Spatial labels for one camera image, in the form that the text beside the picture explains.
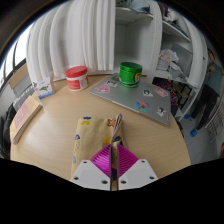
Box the green metal tin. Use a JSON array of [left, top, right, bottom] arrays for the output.
[[118, 61, 143, 89]]

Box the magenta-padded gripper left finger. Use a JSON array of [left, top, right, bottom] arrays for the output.
[[69, 143, 113, 192]]

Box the white curtain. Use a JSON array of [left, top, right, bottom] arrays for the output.
[[25, 0, 118, 84]]

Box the white shelf unit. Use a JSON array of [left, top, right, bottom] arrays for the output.
[[114, 0, 209, 121]]

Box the black-framed window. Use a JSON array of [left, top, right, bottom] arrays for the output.
[[0, 29, 29, 88]]

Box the small white and blue carton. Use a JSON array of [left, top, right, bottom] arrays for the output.
[[33, 76, 56, 100]]

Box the black backpack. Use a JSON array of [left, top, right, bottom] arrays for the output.
[[1, 103, 17, 153]]

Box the orange and yellow book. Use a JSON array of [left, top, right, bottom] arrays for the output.
[[9, 95, 44, 145]]

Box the white jar with red lid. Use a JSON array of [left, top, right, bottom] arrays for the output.
[[65, 65, 90, 92]]

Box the yellow fish-print towel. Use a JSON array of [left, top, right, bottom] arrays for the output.
[[70, 113, 124, 192]]

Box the silver laptop with stickers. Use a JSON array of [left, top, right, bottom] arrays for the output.
[[89, 73, 173, 127]]

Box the brown cardboard box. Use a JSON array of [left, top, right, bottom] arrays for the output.
[[8, 63, 29, 90]]

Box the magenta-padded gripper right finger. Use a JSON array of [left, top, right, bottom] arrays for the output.
[[117, 143, 159, 192]]

